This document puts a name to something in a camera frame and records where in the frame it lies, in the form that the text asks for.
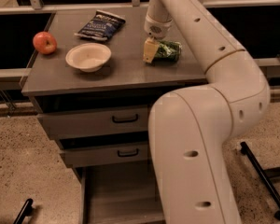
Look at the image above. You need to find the top grey drawer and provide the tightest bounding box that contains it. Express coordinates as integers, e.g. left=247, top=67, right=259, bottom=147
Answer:
left=37, top=105, right=148, bottom=140

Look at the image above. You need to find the middle grey drawer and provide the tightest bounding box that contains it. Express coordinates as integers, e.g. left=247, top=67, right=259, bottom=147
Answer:
left=60, top=142, right=149, bottom=168

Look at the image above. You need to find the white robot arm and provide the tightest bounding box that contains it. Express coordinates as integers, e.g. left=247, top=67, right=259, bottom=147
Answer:
left=145, top=0, right=270, bottom=224

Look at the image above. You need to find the dark blue chip bag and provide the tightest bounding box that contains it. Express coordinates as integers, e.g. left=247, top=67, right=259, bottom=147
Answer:
left=76, top=10, right=126, bottom=42

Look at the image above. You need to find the black base leg right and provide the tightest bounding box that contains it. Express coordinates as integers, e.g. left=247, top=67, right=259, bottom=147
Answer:
left=240, top=142, right=280, bottom=220

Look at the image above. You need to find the bottom grey open drawer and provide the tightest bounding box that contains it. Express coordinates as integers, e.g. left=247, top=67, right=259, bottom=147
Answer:
left=79, top=161, right=165, bottom=224

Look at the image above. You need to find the red apple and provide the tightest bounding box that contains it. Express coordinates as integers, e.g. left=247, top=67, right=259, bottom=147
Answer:
left=33, top=32, right=57, bottom=55

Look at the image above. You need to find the grey drawer cabinet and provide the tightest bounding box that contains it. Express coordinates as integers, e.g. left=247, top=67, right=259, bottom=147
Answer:
left=21, top=5, right=209, bottom=224

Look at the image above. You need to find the black base leg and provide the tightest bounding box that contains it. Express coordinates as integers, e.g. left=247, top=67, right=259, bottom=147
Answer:
left=240, top=142, right=280, bottom=220
left=13, top=198, right=34, bottom=224

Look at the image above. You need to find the black base leg left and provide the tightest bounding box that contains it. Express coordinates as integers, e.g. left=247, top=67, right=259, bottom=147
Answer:
left=13, top=198, right=34, bottom=224

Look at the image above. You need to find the white bowl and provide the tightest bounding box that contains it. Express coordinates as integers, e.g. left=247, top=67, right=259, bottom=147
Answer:
left=65, top=43, right=111, bottom=73

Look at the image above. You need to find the green soda can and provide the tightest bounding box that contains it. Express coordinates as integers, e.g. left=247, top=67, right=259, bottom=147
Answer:
left=154, top=40, right=182, bottom=62

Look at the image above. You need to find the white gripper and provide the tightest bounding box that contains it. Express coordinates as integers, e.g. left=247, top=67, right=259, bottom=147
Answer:
left=143, top=15, right=172, bottom=63

